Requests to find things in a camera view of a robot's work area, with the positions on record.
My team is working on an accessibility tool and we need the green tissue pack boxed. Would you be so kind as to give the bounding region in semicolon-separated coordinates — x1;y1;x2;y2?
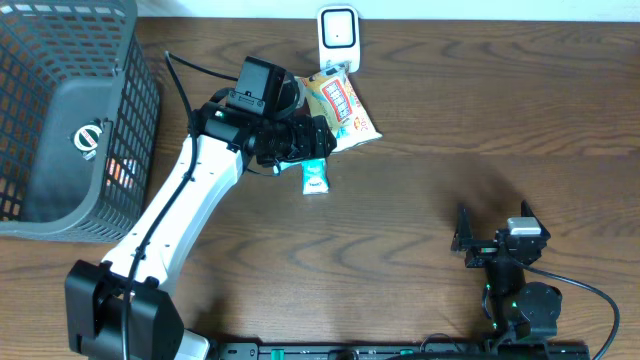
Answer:
301;158;329;195

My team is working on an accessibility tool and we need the dark grey plastic basket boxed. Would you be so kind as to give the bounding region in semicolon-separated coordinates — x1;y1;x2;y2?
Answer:
1;0;160;243

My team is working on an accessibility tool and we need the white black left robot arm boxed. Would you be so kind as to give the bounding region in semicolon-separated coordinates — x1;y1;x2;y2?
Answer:
64;102;336;359

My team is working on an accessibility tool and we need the orange tissue pack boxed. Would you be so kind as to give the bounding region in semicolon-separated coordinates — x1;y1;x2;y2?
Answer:
106;158;137;189

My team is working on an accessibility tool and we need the yellow white snack bag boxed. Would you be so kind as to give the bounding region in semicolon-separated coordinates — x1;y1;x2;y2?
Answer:
295;61;382;152

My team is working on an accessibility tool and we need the white barcode scanner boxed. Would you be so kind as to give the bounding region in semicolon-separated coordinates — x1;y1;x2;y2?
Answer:
316;5;361;73

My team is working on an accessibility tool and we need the round green white item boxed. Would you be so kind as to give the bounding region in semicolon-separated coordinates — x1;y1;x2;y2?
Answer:
71;123;103;161

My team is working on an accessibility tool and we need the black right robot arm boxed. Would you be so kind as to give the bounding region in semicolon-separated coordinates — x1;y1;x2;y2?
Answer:
451;202;562;352

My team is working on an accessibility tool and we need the mint green snack pouch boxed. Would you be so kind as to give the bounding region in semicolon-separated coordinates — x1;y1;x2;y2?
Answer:
273;162;300;174

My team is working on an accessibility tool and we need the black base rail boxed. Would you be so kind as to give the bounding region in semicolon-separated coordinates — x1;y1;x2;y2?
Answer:
208;342;590;360

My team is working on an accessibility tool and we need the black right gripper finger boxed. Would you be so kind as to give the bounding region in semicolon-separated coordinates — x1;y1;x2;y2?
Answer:
520;200;548;233
454;204;473;241

